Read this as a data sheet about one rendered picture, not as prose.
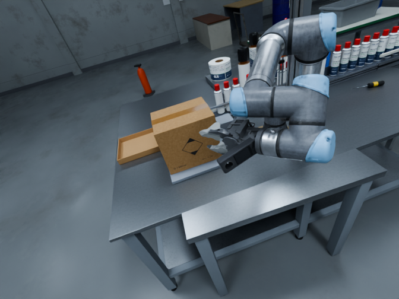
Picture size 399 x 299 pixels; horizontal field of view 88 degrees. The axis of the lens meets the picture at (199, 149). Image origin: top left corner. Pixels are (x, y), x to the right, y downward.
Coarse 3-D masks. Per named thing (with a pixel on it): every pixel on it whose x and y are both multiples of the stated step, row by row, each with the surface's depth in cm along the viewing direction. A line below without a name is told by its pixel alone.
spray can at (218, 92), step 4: (216, 84) 133; (216, 88) 133; (216, 92) 134; (220, 92) 134; (216, 96) 135; (220, 96) 135; (216, 100) 138; (220, 100) 137; (216, 104) 140; (220, 108) 140; (220, 112) 142; (224, 112) 144
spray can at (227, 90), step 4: (224, 84) 133; (228, 84) 133; (224, 88) 135; (228, 88) 134; (224, 92) 135; (228, 92) 135; (224, 96) 138; (228, 96) 136; (228, 100) 138; (228, 104) 140; (228, 108) 142
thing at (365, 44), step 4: (368, 36) 141; (364, 40) 143; (368, 40) 142; (364, 44) 144; (368, 44) 143; (360, 48) 147; (364, 48) 145; (368, 48) 145; (360, 52) 148; (364, 52) 146; (360, 56) 149; (364, 56) 148; (360, 60) 150; (364, 60) 149; (356, 64) 154; (360, 64) 151; (364, 64) 152
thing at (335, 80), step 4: (376, 64) 151; (364, 68) 150; (368, 68) 151; (372, 68) 152; (376, 68) 153; (352, 72) 149; (356, 72) 150; (360, 72) 151; (364, 72) 153; (368, 72) 153; (340, 76) 149; (344, 76) 149; (348, 76) 151; (352, 76) 151; (356, 76) 152; (332, 80) 148; (336, 80) 150; (340, 80) 150; (344, 80) 151; (332, 84) 150; (224, 108) 149; (232, 116) 143
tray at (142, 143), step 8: (152, 128) 152; (128, 136) 150; (136, 136) 152; (144, 136) 151; (152, 136) 149; (120, 144) 148; (128, 144) 148; (136, 144) 146; (144, 144) 143; (152, 144) 141; (120, 152) 141; (128, 152) 140; (136, 152) 138; (144, 152) 132; (152, 152) 133; (120, 160) 130; (128, 160) 132
